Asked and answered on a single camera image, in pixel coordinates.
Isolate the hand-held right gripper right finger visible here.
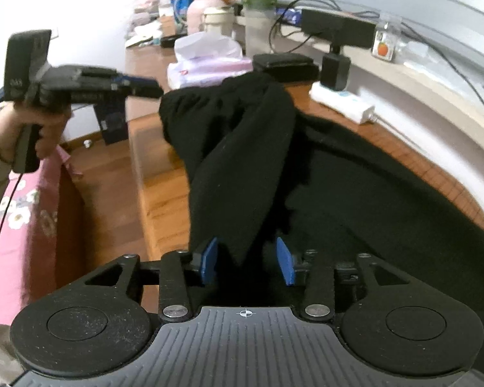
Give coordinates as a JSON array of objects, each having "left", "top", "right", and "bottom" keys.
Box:
[{"left": 275, "top": 237, "right": 414, "bottom": 323}]

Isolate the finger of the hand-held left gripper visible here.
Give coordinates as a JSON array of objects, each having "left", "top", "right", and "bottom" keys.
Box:
[{"left": 115, "top": 73, "right": 164, "bottom": 98}]

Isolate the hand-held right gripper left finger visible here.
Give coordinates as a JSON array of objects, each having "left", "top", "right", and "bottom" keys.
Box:
[{"left": 84, "top": 237, "right": 220, "bottom": 323}]

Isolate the black garment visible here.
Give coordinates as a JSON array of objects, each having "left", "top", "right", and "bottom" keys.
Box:
[{"left": 158, "top": 70, "right": 484, "bottom": 372}]

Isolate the person's left hand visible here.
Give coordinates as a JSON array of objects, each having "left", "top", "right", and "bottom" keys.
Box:
[{"left": 0, "top": 102, "right": 73, "bottom": 166}]

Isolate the dark blue box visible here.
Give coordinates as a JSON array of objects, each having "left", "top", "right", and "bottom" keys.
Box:
[{"left": 99, "top": 103, "right": 129, "bottom": 146}]

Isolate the pile of papers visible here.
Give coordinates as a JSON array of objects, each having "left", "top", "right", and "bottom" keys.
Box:
[{"left": 124, "top": 0, "right": 174, "bottom": 49}]

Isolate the pink tissue pack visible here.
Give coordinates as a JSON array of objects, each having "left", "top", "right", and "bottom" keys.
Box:
[{"left": 167, "top": 32, "right": 254, "bottom": 89}]

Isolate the blue white packet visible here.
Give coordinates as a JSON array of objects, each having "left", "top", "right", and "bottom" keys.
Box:
[{"left": 173, "top": 0, "right": 195, "bottom": 33}]

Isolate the pink thermos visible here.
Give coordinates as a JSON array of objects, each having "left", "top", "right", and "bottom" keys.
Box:
[{"left": 187, "top": 0, "right": 228, "bottom": 37}]

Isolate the green-lid bottle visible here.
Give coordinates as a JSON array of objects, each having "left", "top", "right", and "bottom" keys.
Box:
[{"left": 241, "top": 0, "right": 277, "bottom": 60}]

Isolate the black case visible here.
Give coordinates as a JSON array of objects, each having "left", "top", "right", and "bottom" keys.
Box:
[{"left": 252, "top": 52, "right": 320, "bottom": 83}]

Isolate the pink floral blanket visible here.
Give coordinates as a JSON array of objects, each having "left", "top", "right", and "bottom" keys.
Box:
[{"left": 0, "top": 145, "right": 85, "bottom": 327}]

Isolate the white power strip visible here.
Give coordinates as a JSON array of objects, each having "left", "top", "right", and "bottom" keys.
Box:
[{"left": 308, "top": 82, "right": 377, "bottom": 124}]

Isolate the black power adapter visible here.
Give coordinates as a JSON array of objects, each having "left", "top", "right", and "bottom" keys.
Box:
[{"left": 320, "top": 46, "right": 352, "bottom": 91}]

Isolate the black box device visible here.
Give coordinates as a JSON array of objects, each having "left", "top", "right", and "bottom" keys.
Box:
[{"left": 300, "top": 7, "right": 377, "bottom": 48}]

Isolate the beige window sill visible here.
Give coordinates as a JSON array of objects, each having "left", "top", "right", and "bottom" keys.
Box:
[{"left": 236, "top": 4, "right": 484, "bottom": 158}]

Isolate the clear jar orange label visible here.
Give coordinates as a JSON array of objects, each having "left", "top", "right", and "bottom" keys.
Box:
[{"left": 371, "top": 13, "right": 403, "bottom": 64}]

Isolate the clear plastic bag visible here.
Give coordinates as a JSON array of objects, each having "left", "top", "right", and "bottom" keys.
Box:
[{"left": 399, "top": 36, "right": 484, "bottom": 101}]

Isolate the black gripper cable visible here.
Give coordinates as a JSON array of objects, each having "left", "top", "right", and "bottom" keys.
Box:
[{"left": 0, "top": 171, "right": 23, "bottom": 287}]

